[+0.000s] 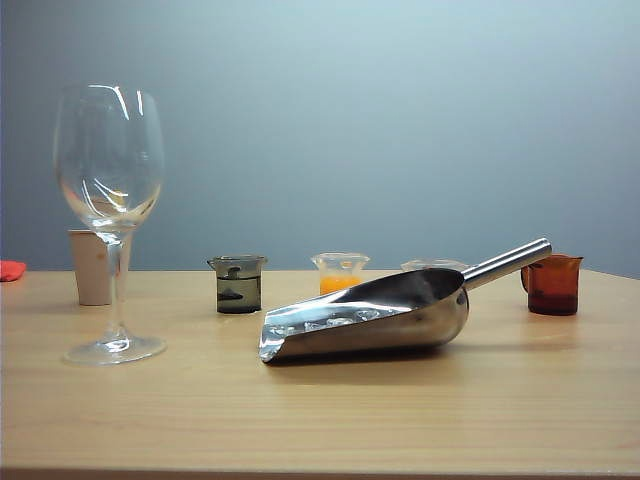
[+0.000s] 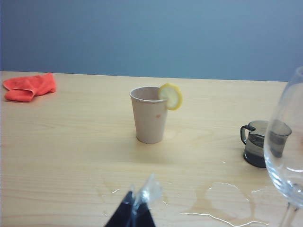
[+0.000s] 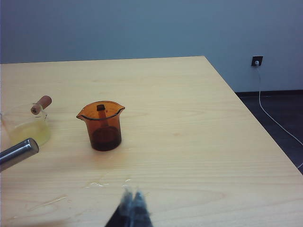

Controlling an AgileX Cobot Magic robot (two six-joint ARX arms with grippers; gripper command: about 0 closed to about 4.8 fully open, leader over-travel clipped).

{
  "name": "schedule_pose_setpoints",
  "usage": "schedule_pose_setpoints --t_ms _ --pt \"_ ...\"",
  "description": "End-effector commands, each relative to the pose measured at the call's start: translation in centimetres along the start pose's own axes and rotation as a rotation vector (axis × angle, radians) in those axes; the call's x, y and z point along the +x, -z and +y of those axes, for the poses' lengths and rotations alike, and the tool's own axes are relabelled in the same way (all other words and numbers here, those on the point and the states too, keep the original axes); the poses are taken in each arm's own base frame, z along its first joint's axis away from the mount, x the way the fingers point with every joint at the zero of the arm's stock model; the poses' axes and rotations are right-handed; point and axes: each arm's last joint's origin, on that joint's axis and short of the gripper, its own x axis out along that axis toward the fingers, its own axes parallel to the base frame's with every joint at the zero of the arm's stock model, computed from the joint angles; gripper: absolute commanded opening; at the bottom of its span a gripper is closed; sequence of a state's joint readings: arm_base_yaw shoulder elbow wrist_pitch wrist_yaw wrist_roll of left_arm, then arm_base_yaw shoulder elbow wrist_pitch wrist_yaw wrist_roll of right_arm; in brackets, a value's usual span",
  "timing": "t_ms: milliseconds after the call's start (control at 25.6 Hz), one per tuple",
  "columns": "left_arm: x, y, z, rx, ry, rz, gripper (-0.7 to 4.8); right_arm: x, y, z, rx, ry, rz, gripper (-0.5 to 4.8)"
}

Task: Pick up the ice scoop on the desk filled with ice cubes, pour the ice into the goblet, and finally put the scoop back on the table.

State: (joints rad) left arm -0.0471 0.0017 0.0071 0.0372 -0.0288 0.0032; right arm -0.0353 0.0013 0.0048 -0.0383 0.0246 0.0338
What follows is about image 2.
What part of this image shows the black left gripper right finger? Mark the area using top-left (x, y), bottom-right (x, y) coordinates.
top-left (135, 174), bottom-right (164, 227)

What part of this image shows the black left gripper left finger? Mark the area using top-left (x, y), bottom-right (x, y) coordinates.
top-left (104, 185), bottom-right (136, 227)

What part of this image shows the beige paper cup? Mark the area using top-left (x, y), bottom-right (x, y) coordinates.
top-left (129, 87), bottom-right (169, 144)

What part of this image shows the yellow lemon slice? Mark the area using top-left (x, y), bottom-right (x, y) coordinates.
top-left (158, 82), bottom-right (183, 111)

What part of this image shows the smoky grey glass measuring cup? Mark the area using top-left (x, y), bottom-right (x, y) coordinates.
top-left (240, 120), bottom-right (292, 168)

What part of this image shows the clear stemmed wine glass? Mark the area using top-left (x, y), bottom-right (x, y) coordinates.
top-left (263, 67), bottom-right (303, 227)

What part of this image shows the orange-red cloth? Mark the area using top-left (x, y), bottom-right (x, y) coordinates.
top-left (2, 72), bottom-right (57, 103)

